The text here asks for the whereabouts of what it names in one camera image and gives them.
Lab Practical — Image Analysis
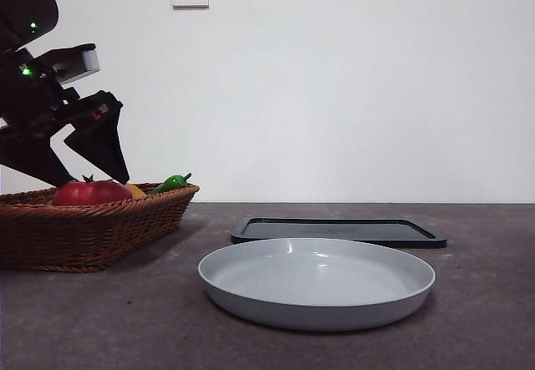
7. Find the green chili pepper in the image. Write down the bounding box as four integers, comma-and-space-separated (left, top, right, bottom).
149, 172, 193, 196

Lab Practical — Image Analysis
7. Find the white round plate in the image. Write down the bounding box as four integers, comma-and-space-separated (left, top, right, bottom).
197, 237, 437, 332

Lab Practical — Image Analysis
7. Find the orange round fruit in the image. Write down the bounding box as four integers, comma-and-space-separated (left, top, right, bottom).
125, 182, 149, 200

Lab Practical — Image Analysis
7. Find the pale grey left wrist camera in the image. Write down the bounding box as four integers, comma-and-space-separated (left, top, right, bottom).
39, 43, 101, 85

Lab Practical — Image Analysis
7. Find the black rectangular tray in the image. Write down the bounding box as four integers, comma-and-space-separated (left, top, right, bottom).
230, 216, 448, 250

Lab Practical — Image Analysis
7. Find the red tomato with green stem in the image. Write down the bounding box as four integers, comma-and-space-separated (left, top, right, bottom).
53, 175, 134, 206

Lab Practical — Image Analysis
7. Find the brown wicker basket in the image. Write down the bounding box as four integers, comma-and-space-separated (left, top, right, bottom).
0, 183, 201, 273

